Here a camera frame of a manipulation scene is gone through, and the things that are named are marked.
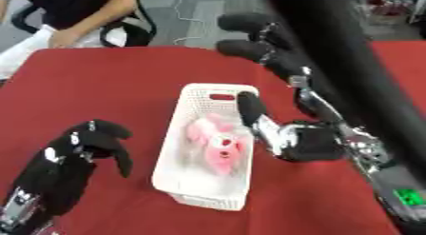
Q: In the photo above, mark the black office chair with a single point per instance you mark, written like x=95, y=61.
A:
x=138, y=32

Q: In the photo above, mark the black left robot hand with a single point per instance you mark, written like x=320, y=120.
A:
x=55, y=172

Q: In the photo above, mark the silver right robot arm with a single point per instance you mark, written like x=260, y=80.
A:
x=408, y=196

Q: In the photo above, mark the pink soft toy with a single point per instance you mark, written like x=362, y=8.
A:
x=219, y=150

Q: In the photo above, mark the white plastic basket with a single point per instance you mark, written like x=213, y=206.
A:
x=191, y=185

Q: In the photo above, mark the red and white goods stack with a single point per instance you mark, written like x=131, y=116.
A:
x=391, y=5

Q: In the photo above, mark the person's forearm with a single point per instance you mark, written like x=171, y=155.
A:
x=105, y=15

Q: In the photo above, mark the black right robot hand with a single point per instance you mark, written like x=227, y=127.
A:
x=280, y=54

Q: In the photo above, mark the person's hand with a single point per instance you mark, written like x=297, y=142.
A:
x=62, y=39

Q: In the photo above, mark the person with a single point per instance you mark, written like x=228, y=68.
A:
x=66, y=4

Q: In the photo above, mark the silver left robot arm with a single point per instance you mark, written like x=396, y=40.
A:
x=16, y=210

